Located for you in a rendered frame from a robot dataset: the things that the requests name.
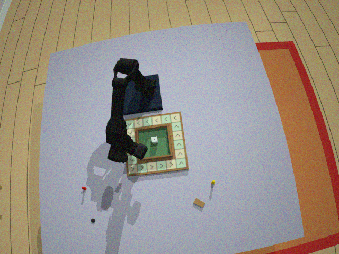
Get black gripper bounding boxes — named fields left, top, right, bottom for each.
left=124, top=135, right=148, bottom=160

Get grey die with black pips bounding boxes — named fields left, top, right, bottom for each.
left=151, top=137, right=158, bottom=144

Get cream and green ring of arrow squares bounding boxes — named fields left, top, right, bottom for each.
left=125, top=113, right=187, bottom=174

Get tan rectangular block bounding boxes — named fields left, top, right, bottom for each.
left=194, top=198, right=205, bottom=207

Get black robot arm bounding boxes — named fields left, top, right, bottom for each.
left=105, top=58, right=156, bottom=163

